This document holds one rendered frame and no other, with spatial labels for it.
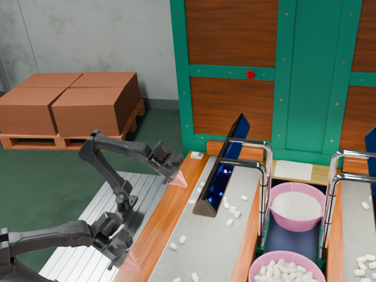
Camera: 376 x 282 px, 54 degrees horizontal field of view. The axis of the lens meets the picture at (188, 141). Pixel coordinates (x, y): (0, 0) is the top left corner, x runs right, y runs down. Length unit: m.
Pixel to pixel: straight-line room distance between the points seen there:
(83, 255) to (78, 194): 1.52
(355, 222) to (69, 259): 1.23
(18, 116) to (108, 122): 0.90
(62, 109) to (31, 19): 1.45
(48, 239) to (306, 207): 1.10
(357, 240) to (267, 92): 0.76
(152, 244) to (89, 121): 2.20
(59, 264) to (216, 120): 1.02
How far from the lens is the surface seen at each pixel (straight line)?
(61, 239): 1.27
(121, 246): 1.28
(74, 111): 3.60
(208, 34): 1.80
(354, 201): 1.86
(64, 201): 3.19
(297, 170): 1.92
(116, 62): 4.36
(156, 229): 1.63
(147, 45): 4.13
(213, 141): 1.98
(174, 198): 1.76
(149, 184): 2.03
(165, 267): 1.52
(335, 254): 1.57
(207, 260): 1.52
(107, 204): 1.96
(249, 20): 1.74
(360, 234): 1.70
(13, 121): 4.00
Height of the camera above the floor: 1.89
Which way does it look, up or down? 31 degrees down
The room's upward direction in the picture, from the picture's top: 5 degrees counter-clockwise
